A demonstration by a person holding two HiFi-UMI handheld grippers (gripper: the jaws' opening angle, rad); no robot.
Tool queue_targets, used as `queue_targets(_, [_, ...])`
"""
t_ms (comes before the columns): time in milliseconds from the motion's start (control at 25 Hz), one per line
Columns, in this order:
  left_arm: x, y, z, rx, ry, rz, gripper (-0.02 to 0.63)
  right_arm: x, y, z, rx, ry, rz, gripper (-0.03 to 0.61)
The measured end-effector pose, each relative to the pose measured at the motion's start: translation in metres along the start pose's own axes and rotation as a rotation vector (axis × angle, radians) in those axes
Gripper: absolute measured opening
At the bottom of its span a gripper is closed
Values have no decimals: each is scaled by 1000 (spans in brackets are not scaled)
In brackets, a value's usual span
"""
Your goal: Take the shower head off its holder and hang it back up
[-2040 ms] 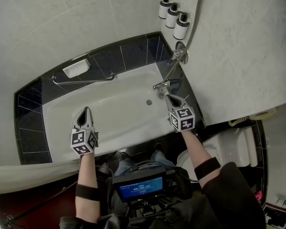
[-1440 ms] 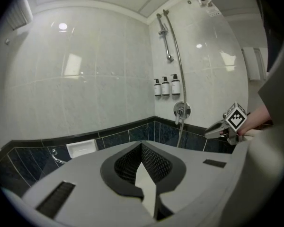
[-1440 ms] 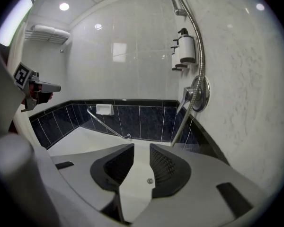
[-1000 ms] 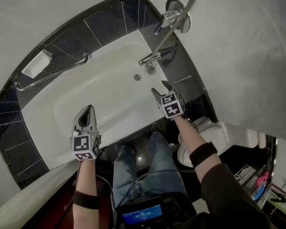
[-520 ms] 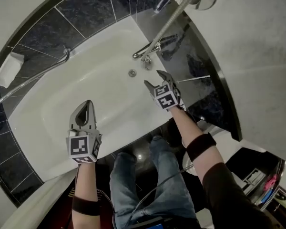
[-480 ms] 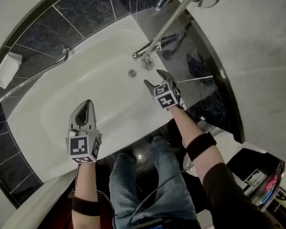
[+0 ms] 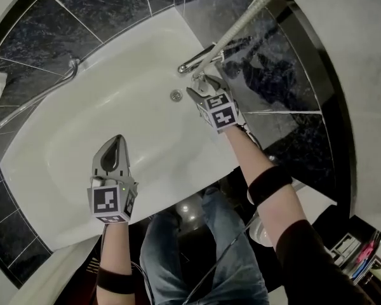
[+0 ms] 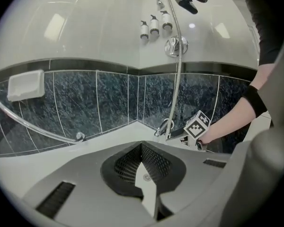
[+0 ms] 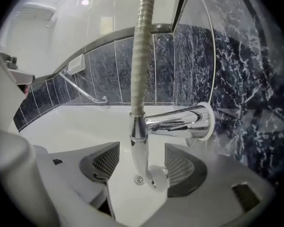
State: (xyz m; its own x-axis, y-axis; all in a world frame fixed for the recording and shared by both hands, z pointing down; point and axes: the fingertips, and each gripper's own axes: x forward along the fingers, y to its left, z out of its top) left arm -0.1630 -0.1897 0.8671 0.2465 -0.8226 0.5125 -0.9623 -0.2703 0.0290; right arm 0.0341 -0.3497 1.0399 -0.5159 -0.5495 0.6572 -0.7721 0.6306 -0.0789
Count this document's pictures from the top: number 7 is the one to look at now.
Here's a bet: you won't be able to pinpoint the metal shower hose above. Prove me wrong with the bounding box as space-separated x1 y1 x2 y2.
193 0 293 78

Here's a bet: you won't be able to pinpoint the person's dark jacket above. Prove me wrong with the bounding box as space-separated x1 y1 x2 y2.
274 219 375 305

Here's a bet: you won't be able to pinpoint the person's blue jeans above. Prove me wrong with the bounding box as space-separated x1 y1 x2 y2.
139 186 271 305

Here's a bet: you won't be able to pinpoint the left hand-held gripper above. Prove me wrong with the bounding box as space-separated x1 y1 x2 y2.
87 134 139 225

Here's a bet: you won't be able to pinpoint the white bathtub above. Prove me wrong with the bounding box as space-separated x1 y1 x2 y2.
0 8 242 252

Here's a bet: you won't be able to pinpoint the white toilet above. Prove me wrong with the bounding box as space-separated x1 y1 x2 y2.
247 182 337 248

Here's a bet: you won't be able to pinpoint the chrome bathtub spout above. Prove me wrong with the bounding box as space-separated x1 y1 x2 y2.
177 36 253 74

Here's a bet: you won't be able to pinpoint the person's left forearm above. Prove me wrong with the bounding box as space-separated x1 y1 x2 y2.
96 222 136 305

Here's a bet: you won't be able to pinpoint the black elastic armband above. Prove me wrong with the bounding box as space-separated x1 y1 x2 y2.
96 267 136 295
247 165 293 207

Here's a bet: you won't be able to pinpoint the white printed box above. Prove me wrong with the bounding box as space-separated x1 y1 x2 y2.
331 233 361 266

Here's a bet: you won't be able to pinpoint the person's right forearm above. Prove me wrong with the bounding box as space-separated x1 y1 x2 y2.
224 125 307 250

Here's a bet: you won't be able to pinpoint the pink plastic object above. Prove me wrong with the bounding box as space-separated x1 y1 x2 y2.
357 240 377 263

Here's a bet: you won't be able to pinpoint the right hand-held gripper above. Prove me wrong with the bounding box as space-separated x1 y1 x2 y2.
186 74 242 135

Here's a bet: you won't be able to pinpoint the chrome grab bar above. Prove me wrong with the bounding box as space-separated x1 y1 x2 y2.
0 58 81 139

